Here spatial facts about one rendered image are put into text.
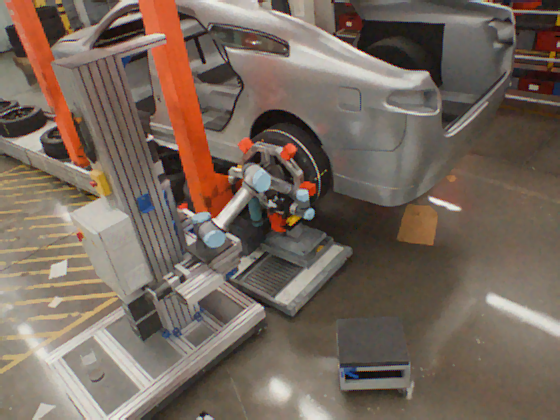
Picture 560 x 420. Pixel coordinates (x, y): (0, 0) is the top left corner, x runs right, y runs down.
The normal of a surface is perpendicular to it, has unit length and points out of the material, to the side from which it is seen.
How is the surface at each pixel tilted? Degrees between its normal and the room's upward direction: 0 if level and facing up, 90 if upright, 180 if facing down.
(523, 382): 0
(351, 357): 0
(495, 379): 0
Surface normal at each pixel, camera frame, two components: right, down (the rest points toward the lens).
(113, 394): -0.12, -0.81
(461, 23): -0.60, 0.23
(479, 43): -0.63, 0.50
